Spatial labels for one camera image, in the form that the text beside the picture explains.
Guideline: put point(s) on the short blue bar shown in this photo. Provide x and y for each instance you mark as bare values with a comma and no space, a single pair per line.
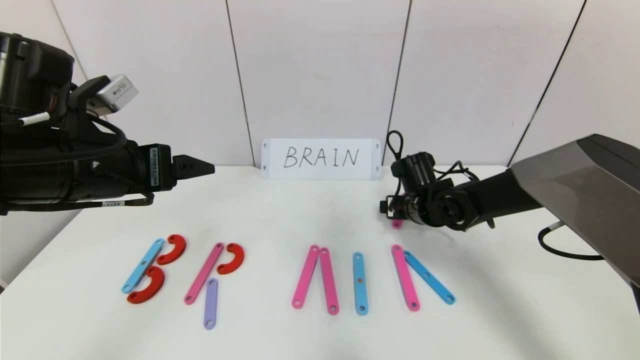
430,277

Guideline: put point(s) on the black and orange left arm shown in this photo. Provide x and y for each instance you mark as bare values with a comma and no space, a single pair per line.
45,155

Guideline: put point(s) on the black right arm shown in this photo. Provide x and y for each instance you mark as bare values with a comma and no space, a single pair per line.
550,190

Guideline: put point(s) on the long pink bar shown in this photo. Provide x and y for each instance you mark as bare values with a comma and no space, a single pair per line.
305,276
406,277
328,280
204,274

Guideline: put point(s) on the long blue bar orange dot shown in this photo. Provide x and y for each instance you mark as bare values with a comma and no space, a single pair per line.
360,295

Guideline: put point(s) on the short pink bar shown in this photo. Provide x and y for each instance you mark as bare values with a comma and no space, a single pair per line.
396,224

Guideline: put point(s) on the white sign card reading BRAIN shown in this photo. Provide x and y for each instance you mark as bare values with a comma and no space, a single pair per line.
300,171

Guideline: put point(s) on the short purple bar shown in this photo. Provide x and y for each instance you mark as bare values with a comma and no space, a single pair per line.
211,305

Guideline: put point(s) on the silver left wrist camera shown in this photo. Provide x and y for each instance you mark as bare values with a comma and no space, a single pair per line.
117,92

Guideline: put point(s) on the small red arc piece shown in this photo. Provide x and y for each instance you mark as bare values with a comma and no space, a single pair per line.
237,257

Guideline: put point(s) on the medium red arc piece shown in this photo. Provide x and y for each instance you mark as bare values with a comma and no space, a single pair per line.
179,247

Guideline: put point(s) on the long plain blue bar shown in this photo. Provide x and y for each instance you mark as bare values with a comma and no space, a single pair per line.
142,266

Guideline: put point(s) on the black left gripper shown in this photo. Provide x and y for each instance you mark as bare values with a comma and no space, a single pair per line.
159,167

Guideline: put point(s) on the large red arc piece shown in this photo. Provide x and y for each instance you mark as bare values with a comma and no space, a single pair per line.
157,288

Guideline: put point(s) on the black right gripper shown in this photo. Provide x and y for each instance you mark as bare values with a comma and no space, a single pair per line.
390,206

